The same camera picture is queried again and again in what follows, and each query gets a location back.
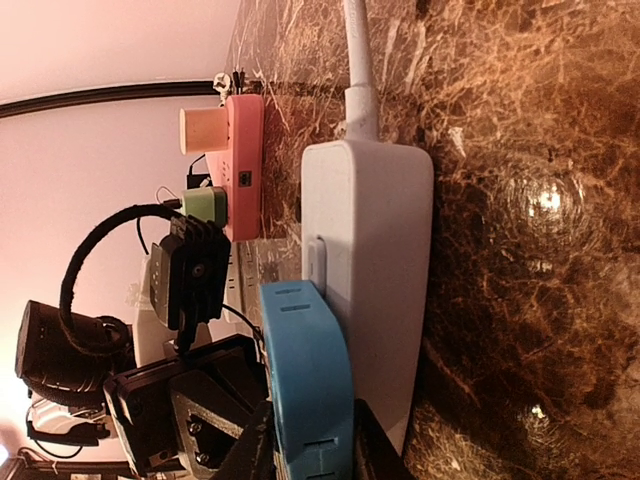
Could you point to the pink triangular power strip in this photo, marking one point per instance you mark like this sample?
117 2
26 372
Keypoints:
234 157

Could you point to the blue plug adapter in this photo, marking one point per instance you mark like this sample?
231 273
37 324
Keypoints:
311 382

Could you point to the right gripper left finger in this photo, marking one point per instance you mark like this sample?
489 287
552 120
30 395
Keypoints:
252 456

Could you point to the left black frame post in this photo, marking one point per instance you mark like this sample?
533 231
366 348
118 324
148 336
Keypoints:
108 94

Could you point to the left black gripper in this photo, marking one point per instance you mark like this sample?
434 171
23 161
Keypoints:
191 409

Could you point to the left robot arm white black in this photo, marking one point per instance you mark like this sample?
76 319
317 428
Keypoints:
66 385

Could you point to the light blue power strip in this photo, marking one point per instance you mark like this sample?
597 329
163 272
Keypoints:
367 210

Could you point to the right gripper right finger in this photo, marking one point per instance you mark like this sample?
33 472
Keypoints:
374 456

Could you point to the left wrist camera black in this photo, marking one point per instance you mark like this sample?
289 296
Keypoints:
188 273

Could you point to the white long power strip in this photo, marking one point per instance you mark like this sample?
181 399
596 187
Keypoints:
153 341

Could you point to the green usb charger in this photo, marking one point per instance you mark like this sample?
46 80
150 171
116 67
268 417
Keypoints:
206 204

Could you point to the peach plug adapter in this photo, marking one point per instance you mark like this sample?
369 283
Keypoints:
203 130

